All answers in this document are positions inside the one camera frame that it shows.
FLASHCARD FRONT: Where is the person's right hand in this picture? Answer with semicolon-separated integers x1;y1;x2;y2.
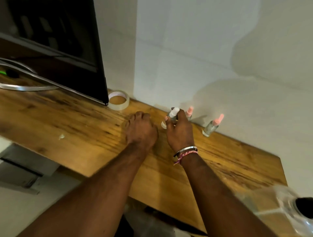
164;109;195;153

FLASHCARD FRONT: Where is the person's left hand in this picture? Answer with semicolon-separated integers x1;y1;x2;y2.
125;111;159;151

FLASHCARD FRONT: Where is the white-capped glass dropper bottle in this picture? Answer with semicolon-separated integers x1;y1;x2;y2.
161;107;181;129

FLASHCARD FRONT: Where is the person's right forearm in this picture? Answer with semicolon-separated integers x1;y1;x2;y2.
180;153;277;237

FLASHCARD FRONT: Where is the person's left forearm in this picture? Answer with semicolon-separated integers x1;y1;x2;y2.
17;143;157;237

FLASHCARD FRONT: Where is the clear adhesive tape roll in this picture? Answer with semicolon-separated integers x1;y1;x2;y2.
108;91;130;111

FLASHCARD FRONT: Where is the pink thread wristband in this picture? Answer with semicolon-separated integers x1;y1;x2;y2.
174;150;198;166

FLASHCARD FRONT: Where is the black flat screen monitor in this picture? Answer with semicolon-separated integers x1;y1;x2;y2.
0;0;109;106

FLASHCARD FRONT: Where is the silver curved monitor stand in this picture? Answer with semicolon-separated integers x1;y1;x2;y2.
0;58;59;92

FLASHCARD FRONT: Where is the grey cabinet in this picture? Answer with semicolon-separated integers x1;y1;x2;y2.
0;144;60;196

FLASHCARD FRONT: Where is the clear plastic bag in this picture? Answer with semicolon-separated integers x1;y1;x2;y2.
234;185;313;237

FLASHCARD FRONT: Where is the black device with green light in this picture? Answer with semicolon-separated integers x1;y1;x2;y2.
0;68;19;79

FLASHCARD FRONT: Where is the silver metal bracelet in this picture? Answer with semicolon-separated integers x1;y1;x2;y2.
173;146;198;157

